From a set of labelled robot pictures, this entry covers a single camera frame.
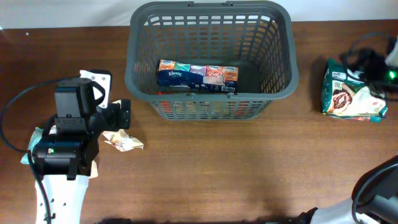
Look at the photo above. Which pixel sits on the teal snack bar wrapper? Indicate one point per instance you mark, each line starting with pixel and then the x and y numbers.
pixel 34 139

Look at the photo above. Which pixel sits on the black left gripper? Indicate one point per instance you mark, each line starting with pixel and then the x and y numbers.
pixel 123 114

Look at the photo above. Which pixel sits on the cream brown snack wrapper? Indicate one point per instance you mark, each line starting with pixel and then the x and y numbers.
pixel 94 169

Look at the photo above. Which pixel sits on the green tortilla wrap package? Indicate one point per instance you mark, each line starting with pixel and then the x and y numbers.
pixel 344 97

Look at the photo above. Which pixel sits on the cream snack bag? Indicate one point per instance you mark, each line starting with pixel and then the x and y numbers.
pixel 120 139

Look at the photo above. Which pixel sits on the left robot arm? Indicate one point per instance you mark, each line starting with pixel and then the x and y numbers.
pixel 61 160

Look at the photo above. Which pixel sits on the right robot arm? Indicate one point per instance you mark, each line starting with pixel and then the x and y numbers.
pixel 374 197

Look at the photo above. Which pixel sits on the grey plastic basket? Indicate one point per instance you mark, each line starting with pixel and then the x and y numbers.
pixel 254 36

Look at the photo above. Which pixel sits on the blue Kleenex tissue multipack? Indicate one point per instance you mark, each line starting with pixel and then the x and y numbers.
pixel 213 78

